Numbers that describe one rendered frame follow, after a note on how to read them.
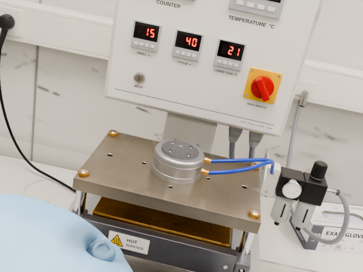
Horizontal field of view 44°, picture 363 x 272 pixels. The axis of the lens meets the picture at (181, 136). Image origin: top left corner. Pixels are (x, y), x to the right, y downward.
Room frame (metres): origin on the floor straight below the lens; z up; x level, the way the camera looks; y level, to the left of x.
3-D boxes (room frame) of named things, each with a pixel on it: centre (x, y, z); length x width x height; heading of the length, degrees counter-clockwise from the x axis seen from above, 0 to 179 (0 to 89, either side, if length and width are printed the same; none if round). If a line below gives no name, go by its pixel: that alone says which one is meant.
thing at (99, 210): (0.62, -0.01, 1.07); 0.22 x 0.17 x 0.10; 86
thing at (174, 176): (0.65, -0.02, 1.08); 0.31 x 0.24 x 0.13; 86
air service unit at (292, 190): (0.74, -0.23, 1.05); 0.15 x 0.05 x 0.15; 86
